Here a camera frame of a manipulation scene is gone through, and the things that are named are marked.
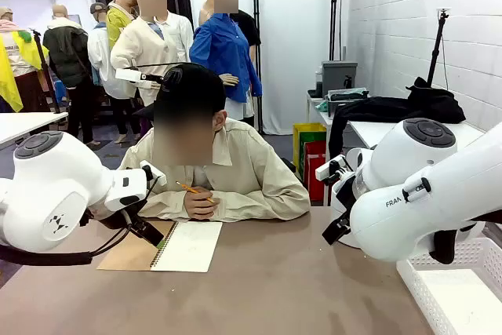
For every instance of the brown spiral notebook white pages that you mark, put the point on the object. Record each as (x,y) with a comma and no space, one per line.
(188,248)

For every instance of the grey tray with dark cloth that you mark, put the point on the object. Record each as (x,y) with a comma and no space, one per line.
(347,95)

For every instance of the large white table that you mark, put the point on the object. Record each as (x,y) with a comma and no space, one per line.
(376,131)

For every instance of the black baseball cap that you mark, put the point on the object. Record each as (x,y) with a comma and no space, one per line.
(192,88)

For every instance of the person's left hand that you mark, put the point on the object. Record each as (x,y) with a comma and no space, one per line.
(204,215)

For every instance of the mannequin in black shirt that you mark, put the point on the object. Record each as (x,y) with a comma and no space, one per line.
(247,29)

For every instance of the white desk with leg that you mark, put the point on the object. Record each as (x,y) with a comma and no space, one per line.
(23,123)

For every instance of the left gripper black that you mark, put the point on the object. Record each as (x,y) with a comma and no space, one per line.
(145,229)

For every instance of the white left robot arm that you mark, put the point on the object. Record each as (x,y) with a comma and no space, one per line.
(47,194)

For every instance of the mannequin in yellow-green jacket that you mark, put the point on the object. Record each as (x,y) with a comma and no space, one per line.
(115,25)

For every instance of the capped mannequin in white shirt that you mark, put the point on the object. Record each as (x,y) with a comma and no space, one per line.
(98,52)

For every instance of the person's right forearm beige sleeve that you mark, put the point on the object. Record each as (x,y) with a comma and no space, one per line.
(164,205)

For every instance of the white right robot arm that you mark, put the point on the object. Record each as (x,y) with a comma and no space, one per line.
(392,213)

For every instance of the black tripod stand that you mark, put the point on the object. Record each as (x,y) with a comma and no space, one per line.
(46,72)

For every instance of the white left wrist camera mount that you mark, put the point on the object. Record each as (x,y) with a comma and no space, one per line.
(125,190)

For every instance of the person in beige shirt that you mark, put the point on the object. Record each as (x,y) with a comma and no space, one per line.
(243,154)

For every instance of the black clothing pile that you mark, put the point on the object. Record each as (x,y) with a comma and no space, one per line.
(392,109)

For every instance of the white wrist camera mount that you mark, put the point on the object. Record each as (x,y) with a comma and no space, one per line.
(325,170)
(125,190)

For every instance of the white paper stack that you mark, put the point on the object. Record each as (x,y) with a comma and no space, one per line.
(463,303)

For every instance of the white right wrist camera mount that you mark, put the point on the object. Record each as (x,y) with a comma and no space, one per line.
(325,170)

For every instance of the black chair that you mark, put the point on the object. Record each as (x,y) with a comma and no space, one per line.
(292,168)

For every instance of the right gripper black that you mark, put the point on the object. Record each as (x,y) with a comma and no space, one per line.
(339,229)

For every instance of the black tripod by brick wall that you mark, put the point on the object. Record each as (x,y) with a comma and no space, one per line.
(435,52)

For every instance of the mannequin in cream cardigan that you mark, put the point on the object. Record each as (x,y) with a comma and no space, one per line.
(145,44)

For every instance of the person's left forearm beige sleeve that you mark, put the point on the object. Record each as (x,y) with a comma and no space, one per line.
(266,205)

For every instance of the white backdrop curtain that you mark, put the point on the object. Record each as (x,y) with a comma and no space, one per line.
(294,37)

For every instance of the white perforated plastic basket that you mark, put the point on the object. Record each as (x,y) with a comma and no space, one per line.
(415,296)

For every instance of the yellow pencil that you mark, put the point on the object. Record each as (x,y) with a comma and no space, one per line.
(192,190)

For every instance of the red shopping bag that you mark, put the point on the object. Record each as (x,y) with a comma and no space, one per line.
(313,170)

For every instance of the mannequin in blue shirt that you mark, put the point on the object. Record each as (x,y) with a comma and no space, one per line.
(219,48)

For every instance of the yellow shopping bag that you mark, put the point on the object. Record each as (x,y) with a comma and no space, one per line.
(300,143)

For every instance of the person's right hand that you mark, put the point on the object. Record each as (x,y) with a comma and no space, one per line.
(200,201)

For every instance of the grey storage box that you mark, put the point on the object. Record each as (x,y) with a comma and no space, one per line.
(339,76)

